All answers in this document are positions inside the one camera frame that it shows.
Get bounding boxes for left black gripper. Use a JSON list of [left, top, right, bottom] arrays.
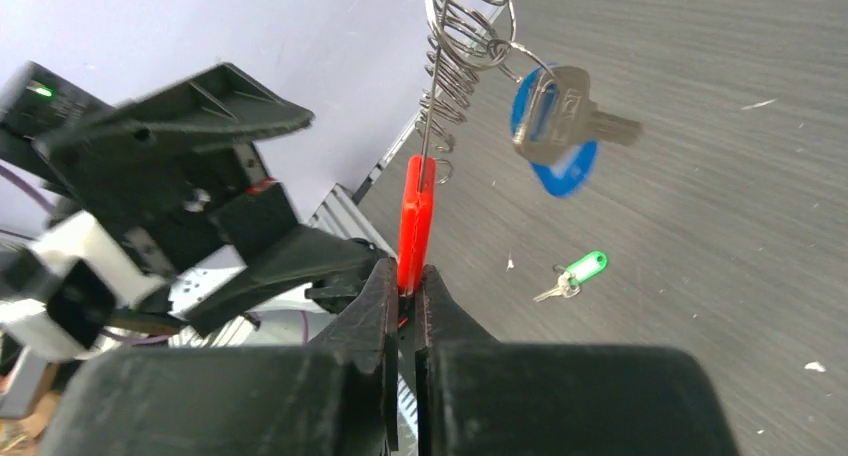
[[34, 63, 383, 336]]

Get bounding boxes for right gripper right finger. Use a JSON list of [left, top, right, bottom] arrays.
[[415, 265, 739, 455]]

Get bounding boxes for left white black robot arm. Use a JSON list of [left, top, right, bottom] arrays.
[[1, 62, 380, 334]]

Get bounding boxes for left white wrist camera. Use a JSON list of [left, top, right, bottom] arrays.
[[1, 211, 165, 362]]

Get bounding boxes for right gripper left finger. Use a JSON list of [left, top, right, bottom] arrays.
[[39, 258, 398, 456]]

